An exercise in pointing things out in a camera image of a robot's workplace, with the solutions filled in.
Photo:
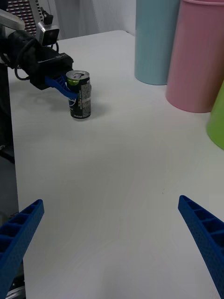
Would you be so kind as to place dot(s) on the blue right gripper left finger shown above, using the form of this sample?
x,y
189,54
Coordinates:
x,y
16,238

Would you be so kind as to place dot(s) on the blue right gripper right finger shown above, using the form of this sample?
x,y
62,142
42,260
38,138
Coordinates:
x,y
207,236

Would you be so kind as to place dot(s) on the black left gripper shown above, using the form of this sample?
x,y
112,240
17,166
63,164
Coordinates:
x,y
49,64

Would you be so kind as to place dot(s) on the black drink can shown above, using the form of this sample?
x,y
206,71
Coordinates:
x,y
81,100

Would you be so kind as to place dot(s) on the silver and black left arm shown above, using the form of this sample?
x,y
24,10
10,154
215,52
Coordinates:
x,y
16,44

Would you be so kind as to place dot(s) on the pale blue plastic bin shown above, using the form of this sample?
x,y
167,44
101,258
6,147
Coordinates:
x,y
155,42

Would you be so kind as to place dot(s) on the yellow-green plastic bin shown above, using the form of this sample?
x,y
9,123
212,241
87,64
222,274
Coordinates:
x,y
218,123

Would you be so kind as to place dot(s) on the pink plastic bin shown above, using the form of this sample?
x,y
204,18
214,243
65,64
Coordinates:
x,y
198,58

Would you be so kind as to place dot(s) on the pale grey left wrist camera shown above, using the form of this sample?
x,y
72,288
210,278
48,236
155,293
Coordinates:
x,y
49,35

